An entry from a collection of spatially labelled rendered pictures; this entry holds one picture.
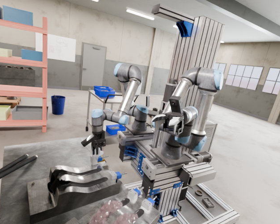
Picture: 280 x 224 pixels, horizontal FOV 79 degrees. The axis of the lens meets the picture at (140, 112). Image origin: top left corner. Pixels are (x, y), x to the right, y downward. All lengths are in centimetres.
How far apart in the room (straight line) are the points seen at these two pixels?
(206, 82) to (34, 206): 115
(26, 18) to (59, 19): 478
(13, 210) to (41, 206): 16
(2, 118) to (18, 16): 179
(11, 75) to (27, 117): 357
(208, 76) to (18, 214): 128
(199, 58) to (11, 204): 151
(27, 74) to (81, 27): 302
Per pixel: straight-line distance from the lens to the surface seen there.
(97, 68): 869
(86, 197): 115
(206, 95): 111
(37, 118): 398
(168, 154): 126
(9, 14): 380
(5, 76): 737
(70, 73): 852
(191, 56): 139
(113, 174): 122
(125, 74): 137
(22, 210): 123
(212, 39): 150
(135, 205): 114
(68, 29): 851
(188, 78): 110
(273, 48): 1041
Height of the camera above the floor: 164
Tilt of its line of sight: 16 degrees down
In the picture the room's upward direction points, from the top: 9 degrees clockwise
